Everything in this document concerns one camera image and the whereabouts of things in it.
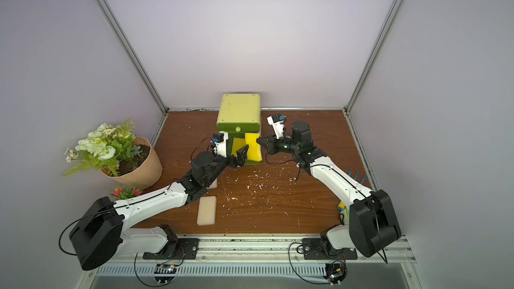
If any yellow sponge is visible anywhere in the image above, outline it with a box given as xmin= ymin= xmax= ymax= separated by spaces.
xmin=245 ymin=132 xmax=262 ymax=162
xmin=232 ymin=137 xmax=246 ymax=157

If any cream sponge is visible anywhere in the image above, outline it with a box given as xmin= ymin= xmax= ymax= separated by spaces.
xmin=197 ymin=196 xmax=217 ymax=226
xmin=208 ymin=179 xmax=218 ymax=189

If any green drawer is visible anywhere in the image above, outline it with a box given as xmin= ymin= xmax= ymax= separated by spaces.
xmin=216 ymin=121 xmax=260 ymax=133
xmin=229 ymin=132 xmax=262 ymax=165

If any green top drawer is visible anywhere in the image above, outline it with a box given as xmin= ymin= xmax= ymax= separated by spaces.
xmin=216 ymin=121 xmax=260 ymax=133

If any yellow-green drawer cabinet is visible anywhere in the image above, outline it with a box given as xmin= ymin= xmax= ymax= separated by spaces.
xmin=217 ymin=93 xmax=261 ymax=154

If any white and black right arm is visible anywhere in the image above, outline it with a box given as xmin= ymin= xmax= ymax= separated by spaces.
xmin=257 ymin=114 xmax=402 ymax=258

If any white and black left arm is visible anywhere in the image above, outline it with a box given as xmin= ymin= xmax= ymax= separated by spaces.
xmin=69 ymin=145 xmax=249 ymax=271

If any tan paper flower pot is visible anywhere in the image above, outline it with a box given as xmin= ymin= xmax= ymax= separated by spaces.
xmin=100 ymin=136 xmax=163 ymax=189

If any small pink flower pot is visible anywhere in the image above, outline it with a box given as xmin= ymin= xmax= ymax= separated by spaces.
xmin=111 ymin=185 xmax=143 ymax=201

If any white flower bouquet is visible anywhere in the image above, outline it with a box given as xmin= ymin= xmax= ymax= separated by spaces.
xmin=62 ymin=119 xmax=142 ymax=177

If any left controller board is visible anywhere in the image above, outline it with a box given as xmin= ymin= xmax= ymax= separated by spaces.
xmin=154 ymin=263 xmax=177 ymax=286

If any controller board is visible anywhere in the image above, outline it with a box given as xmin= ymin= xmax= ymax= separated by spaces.
xmin=325 ymin=260 xmax=348 ymax=286
xmin=154 ymin=263 xmax=177 ymax=286

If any right controller board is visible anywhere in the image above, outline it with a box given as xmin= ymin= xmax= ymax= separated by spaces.
xmin=325 ymin=260 xmax=348 ymax=286

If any blue garden rake yellow handle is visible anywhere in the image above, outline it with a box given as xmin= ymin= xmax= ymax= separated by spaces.
xmin=337 ymin=168 xmax=368 ymax=211

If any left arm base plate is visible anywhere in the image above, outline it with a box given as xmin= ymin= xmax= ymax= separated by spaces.
xmin=143 ymin=238 xmax=199 ymax=260

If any aluminium front rail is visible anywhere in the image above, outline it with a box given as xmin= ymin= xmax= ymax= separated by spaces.
xmin=86 ymin=234 xmax=416 ymax=265

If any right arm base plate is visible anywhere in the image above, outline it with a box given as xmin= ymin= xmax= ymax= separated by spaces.
xmin=297 ymin=238 xmax=357 ymax=260

